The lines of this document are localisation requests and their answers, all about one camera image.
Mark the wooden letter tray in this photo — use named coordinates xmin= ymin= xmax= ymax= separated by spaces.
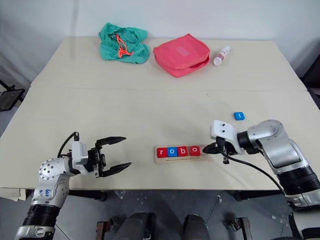
xmin=154 ymin=144 xmax=212 ymax=165

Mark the white and pink bottle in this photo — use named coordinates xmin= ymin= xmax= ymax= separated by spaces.
xmin=213 ymin=45 xmax=231 ymax=67

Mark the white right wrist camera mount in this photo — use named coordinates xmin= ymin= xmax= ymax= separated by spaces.
xmin=209 ymin=119 xmax=247 ymax=156

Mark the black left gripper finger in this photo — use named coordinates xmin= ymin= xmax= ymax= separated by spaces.
xmin=97 ymin=162 xmax=133 ymax=179
xmin=95 ymin=136 xmax=127 ymax=149

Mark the rusty caster bracket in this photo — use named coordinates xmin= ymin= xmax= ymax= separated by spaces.
xmin=224 ymin=216 xmax=251 ymax=240
xmin=95 ymin=216 xmax=119 ymax=240

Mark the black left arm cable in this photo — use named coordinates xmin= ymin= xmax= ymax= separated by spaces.
xmin=56 ymin=131 xmax=81 ymax=159

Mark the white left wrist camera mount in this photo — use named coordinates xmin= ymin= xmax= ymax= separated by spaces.
xmin=70 ymin=140 xmax=90 ymax=175

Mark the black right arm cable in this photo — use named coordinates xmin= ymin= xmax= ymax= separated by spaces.
xmin=221 ymin=142 xmax=286 ymax=196

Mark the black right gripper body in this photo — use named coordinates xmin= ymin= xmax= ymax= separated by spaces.
xmin=216 ymin=136 xmax=239 ymax=157

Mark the pink fabric pouch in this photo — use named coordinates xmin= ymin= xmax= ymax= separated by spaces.
xmin=152 ymin=33 xmax=211 ymax=78

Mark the black table frame bar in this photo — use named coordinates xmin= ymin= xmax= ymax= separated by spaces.
xmin=67 ymin=190 xmax=109 ymax=202
xmin=234 ymin=190 xmax=285 ymax=202

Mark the green drawstring cloth bag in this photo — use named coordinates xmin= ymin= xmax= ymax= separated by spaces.
xmin=98 ymin=22 xmax=150 ymax=65

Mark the dark chair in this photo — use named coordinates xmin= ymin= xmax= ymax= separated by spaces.
xmin=301 ymin=37 xmax=320 ymax=111

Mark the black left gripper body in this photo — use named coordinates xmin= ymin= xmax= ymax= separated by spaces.
xmin=87 ymin=146 xmax=107 ymax=179

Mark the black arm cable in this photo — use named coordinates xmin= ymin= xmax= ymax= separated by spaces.
xmin=56 ymin=131 xmax=81 ymax=159
xmin=221 ymin=142 xmax=286 ymax=196

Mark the orange drawstring cord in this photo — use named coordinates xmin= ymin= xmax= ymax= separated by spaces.
xmin=114 ymin=34 xmax=133 ymax=58

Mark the black metal stand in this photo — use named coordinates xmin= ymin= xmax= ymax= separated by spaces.
xmin=0 ymin=79 xmax=26 ymax=112

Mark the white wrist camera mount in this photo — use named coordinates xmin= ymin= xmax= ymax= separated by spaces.
xmin=70 ymin=140 xmax=90 ymax=175
xmin=209 ymin=119 xmax=247 ymax=156

